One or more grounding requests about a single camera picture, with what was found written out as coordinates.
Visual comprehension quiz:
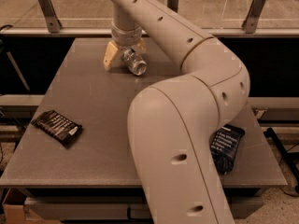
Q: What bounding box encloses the metal bracket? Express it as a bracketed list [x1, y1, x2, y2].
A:
[37, 0, 62, 33]
[242, 0, 266, 34]
[167, 0, 178, 12]

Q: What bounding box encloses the left metal bracket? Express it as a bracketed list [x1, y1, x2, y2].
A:
[37, 0, 62, 33]

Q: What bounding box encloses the dark blue snack packet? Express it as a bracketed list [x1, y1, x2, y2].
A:
[210, 124, 245, 175]

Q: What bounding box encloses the middle metal bracket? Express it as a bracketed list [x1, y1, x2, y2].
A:
[167, 0, 178, 12]

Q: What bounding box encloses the grey drawer with handle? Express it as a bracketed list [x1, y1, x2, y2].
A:
[24, 196, 265, 221]

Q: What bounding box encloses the cardboard box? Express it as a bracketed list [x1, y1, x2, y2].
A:
[2, 189, 61, 224]

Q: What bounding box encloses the silver blue redbull can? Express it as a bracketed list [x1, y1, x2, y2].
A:
[121, 48, 147, 76]

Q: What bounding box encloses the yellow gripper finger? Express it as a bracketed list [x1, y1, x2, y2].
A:
[103, 40, 121, 70]
[132, 38, 147, 53]

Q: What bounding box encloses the right metal bracket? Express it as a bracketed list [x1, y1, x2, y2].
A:
[242, 0, 266, 34]

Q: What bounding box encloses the black snack bar packet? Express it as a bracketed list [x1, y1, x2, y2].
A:
[31, 110, 82, 147]

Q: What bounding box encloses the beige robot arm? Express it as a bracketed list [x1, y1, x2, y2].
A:
[111, 0, 249, 224]

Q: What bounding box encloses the metal rail behind table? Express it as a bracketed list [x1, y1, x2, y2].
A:
[1, 27, 299, 38]

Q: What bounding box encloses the black stand leg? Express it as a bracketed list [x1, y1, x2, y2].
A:
[263, 128, 299, 194]

